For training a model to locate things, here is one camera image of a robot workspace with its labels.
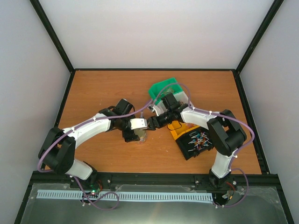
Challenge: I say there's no white jar lid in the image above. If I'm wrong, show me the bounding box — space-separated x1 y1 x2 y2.
134 129 147 141

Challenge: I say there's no white plastic bin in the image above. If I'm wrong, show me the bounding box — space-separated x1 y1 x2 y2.
151 90 190 117

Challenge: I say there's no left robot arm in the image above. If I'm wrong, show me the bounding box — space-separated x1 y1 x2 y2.
38 99 140 188

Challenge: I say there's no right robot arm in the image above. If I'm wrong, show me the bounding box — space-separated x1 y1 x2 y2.
147 93 247 189

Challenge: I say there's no clear glass jar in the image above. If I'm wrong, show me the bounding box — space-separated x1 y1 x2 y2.
135 130 147 144

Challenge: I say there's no yellow plastic bin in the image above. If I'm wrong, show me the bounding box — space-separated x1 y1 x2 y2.
167 121 199 140

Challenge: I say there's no green plastic bin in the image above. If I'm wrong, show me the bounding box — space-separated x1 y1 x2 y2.
148 77 183 105

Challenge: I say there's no black plastic bin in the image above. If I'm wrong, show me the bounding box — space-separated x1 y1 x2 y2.
175 126 214 161

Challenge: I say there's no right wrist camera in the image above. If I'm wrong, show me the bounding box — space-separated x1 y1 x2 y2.
148 105 164 116

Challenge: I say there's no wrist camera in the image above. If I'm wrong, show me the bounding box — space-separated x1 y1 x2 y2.
148 105 164 116
130 118 148 130

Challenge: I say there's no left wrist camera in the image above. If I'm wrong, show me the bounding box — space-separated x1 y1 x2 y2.
130 118 148 130

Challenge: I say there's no light blue cable duct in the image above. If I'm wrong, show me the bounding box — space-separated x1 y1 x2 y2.
36 189 213 203

